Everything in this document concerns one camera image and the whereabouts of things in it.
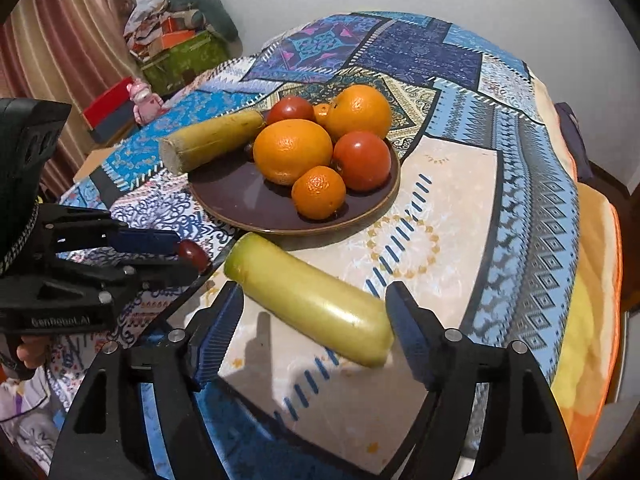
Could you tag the orange cardboard box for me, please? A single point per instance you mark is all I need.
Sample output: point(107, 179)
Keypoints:
point(172, 40)

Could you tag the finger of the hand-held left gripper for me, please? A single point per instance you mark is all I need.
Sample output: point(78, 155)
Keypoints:
point(160, 272)
point(145, 241)

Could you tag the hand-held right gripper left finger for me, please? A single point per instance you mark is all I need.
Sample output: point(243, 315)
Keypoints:
point(220, 335)

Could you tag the green patterned box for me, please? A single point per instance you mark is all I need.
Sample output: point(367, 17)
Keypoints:
point(185, 62)

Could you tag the dark brown plate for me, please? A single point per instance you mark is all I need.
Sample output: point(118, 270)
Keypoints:
point(240, 200)

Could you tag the red jujube date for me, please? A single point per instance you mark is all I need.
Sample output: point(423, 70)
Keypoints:
point(195, 256)

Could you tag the red box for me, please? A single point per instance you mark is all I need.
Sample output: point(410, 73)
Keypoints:
point(107, 105)

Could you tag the small mandarin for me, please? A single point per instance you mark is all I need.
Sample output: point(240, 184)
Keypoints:
point(319, 193)
point(322, 114)

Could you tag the large orange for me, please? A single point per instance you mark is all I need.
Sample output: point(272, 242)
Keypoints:
point(360, 112)
point(292, 151)

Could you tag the orange yellow blanket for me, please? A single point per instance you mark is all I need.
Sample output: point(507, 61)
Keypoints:
point(592, 310)

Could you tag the grey long pillow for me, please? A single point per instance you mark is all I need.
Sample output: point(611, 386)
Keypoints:
point(215, 10)

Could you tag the dark flat box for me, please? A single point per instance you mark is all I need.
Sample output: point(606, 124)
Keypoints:
point(117, 127)

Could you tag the red tomato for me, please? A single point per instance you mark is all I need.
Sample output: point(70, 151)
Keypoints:
point(290, 109)
point(362, 161)

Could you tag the pink plush toy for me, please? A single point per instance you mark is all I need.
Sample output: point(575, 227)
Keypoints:
point(145, 102)

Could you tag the person's left hand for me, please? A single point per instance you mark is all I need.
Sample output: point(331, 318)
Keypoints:
point(32, 352)

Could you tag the tan cardboard box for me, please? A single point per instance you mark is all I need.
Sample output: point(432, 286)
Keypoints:
point(97, 162)

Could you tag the striped brown curtain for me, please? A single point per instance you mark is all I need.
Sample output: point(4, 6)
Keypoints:
point(60, 45)

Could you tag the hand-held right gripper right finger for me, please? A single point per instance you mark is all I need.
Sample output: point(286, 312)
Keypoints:
point(410, 330)

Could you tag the blue patchwork tablecloth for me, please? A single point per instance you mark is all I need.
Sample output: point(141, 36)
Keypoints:
point(460, 200)

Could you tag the yellow sugarcane piece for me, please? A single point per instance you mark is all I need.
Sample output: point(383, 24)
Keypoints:
point(215, 139)

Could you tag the green sugarcane piece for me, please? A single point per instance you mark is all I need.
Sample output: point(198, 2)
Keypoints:
point(310, 305)

